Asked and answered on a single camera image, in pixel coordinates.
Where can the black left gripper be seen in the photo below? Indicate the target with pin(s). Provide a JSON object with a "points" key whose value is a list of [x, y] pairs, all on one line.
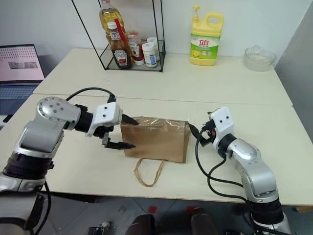
{"points": [[104, 131]]}

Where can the white lidded jar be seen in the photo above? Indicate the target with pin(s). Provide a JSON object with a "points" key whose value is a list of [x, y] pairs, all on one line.
{"points": [[154, 40]]}

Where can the yellow detergent pump bottle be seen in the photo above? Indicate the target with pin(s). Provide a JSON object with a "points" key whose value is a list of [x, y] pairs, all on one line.
{"points": [[205, 46]]}

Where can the open laptop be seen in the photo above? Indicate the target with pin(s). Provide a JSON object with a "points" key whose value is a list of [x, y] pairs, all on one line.
{"points": [[19, 63]]}

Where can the clear plastic wrapped item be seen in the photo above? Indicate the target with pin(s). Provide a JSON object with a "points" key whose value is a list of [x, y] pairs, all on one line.
{"points": [[159, 122]]}

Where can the red squeeze ketchup bottle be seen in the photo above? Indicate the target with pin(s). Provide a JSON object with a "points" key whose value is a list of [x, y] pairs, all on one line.
{"points": [[137, 49]]}

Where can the glass ketchup bottle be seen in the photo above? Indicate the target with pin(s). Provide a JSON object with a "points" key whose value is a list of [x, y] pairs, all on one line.
{"points": [[121, 56]]}

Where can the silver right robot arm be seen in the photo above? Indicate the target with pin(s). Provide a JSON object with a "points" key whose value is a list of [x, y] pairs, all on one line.
{"points": [[256, 166]]}

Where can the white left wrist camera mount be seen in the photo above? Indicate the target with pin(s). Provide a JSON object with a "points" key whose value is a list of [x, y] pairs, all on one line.
{"points": [[107, 113]]}

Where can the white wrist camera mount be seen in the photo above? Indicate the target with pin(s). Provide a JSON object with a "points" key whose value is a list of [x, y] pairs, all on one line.
{"points": [[107, 113], [223, 120]]}

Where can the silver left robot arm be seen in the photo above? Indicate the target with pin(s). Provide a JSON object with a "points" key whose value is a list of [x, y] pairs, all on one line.
{"points": [[49, 115]]}

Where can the dark rounded shape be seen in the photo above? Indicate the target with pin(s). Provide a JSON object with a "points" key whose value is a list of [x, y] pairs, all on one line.
{"points": [[201, 221], [143, 225]]}

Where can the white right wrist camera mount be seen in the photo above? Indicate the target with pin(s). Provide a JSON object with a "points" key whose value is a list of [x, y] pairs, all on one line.
{"points": [[223, 120]]}

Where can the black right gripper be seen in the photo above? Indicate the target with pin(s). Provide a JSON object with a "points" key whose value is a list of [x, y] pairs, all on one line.
{"points": [[208, 125]]}

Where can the yellow cooking oil bottle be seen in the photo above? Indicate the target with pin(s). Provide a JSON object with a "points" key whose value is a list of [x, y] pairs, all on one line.
{"points": [[107, 17]]}

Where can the white jar blue label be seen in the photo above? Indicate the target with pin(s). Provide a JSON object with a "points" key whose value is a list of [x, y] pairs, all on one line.
{"points": [[149, 57]]}

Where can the clear glass bowl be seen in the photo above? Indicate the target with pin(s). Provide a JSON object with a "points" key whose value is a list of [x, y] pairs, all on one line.
{"points": [[259, 61]]}

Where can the brown paper bag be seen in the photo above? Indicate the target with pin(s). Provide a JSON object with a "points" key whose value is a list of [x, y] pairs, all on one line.
{"points": [[156, 147]]}

